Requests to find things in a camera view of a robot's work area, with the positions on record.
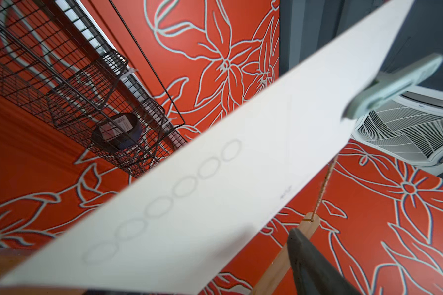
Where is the twine string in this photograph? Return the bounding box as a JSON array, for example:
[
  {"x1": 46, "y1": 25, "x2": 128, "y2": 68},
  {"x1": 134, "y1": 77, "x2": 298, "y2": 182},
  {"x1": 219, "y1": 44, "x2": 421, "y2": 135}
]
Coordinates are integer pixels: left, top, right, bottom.
[{"x1": 304, "y1": 154, "x2": 338, "y2": 222}]

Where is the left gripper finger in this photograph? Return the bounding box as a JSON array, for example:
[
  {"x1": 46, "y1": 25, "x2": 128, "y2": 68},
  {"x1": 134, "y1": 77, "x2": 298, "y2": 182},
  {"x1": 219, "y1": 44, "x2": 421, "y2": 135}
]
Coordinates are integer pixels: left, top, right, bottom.
[{"x1": 287, "y1": 228, "x2": 360, "y2": 295}]

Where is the wooden drying rack frame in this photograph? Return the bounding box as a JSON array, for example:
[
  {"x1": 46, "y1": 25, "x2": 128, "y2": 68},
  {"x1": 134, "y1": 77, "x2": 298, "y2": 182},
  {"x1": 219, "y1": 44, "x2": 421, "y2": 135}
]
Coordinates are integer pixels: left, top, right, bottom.
[{"x1": 250, "y1": 212, "x2": 320, "y2": 295}]

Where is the teal clothespin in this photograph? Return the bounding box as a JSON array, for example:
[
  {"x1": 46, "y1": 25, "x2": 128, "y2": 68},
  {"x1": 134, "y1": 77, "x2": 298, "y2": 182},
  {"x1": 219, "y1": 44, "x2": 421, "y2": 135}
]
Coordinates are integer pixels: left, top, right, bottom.
[{"x1": 342, "y1": 54, "x2": 443, "y2": 120}]

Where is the white ceiling air vent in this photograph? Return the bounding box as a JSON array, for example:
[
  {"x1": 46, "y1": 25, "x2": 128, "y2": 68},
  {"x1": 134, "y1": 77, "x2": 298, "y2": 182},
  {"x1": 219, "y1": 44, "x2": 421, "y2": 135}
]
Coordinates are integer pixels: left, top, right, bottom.
[{"x1": 352, "y1": 86, "x2": 443, "y2": 176}]

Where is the black wire wall basket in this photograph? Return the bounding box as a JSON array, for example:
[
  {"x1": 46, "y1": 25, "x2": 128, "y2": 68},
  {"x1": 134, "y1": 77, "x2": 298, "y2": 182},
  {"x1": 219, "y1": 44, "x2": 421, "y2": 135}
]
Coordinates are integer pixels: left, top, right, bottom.
[{"x1": 0, "y1": 1, "x2": 185, "y2": 177}]

